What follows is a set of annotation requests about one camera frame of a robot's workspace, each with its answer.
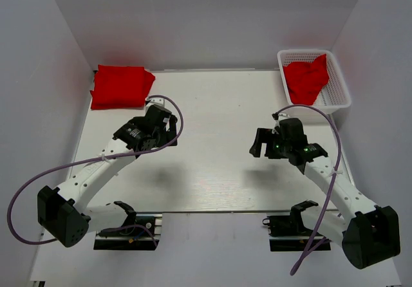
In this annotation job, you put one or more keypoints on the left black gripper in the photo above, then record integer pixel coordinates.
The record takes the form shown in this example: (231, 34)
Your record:
(168, 136)

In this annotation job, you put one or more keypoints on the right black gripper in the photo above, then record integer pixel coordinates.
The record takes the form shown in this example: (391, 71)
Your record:
(261, 137)

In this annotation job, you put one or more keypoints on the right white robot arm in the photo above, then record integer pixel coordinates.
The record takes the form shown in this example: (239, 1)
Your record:
(366, 232)

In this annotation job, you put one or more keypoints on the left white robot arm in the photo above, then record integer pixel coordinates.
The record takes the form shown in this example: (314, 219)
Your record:
(65, 211)

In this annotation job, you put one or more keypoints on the folded red t-shirt stack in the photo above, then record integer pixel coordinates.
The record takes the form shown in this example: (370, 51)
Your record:
(120, 87)

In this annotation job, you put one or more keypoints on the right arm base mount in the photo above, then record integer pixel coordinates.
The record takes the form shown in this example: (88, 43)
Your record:
(286, 231)

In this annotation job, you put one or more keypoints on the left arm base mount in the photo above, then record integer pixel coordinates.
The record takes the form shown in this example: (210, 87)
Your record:
(136, 232)

